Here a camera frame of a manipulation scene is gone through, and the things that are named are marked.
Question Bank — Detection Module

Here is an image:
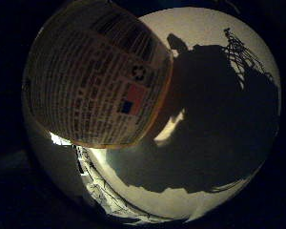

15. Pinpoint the spray bottle with yellow label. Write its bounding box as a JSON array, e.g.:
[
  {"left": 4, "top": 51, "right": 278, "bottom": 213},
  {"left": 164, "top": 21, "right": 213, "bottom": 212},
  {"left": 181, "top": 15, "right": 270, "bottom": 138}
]
[{"left": 21, "top": 0, "right": 174, "bottom": 150}]

